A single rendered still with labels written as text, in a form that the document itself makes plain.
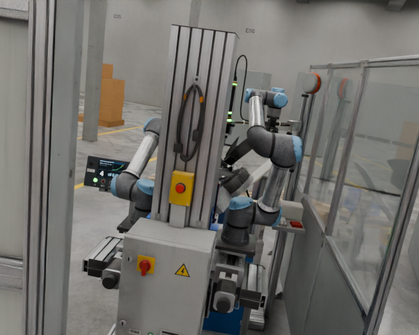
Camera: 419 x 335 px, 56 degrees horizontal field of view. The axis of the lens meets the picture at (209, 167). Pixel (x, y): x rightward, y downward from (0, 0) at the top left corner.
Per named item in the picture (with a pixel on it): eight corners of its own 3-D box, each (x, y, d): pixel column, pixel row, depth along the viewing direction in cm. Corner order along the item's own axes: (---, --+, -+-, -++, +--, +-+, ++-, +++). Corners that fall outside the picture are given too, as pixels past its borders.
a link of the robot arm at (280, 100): (265, 106, 201) (263, 104, 211) (287, 109, 201) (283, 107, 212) (268, 90, 199) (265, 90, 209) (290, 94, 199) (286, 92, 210)
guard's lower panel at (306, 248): (277, 250, 432) (292, 172, 409) (328, 500, 180) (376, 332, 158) (274, 250, 432) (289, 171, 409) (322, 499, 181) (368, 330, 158)
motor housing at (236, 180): (229, 194, 307) (217, 182, 306) (251, 175, 302) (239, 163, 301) (227, 203, 285) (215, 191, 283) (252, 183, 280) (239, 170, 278)
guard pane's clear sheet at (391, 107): (292, 169, 405) (312, 69, 380) (373, 316, 161) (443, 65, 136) (292, 168, 405) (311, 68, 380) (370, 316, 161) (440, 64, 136)
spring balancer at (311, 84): (305, 92, 312) (298, 92, 309) (309, 72, 308) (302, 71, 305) (320, 95, 299) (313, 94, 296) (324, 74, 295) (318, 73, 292)
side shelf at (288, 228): (297, 217, 316) (298, 213, 315) (304, 234, 281) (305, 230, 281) (268, 212, 317) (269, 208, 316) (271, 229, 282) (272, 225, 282)
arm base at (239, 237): (248, 248, 198) (251, 230, 196) (219, 242, 199) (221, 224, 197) (249, 236, 213) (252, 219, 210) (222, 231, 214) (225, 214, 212)
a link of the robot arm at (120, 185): (128, 195, 201) (171, 115, 226) (104, 188, 206) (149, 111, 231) (136, 206, 211) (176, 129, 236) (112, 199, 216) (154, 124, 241)
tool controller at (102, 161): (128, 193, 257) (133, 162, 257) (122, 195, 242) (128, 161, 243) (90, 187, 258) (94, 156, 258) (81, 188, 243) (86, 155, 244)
